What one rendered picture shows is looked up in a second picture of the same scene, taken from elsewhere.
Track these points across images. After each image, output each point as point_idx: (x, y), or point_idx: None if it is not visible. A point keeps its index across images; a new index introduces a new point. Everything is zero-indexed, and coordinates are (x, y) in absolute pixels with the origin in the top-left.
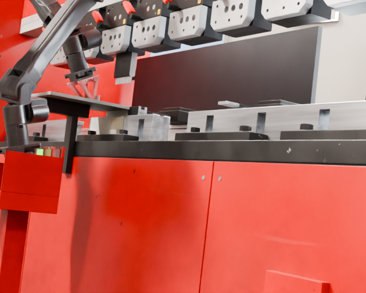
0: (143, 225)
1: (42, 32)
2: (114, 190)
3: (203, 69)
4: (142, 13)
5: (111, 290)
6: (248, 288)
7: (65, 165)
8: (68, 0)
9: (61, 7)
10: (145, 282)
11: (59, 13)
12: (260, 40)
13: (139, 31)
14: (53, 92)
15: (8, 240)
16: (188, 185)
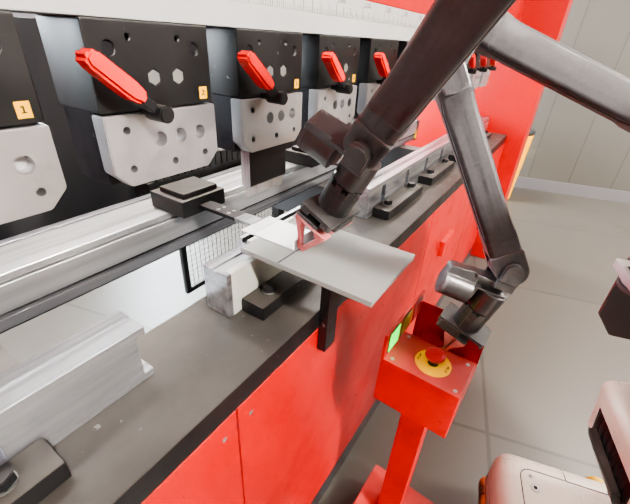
0: (397, 286)
1: (498, 179)
2: None
3: None
4: (329, 75)
5: (373, 350)
6: (433, 256)
7: (333, 335)
8: (479, 113)
9: (483, 128)
10: (395, 313)
11: (487, 139)
12: None
13: (329, 107)
14: (411, 253)
15: None
16: (422, 236)
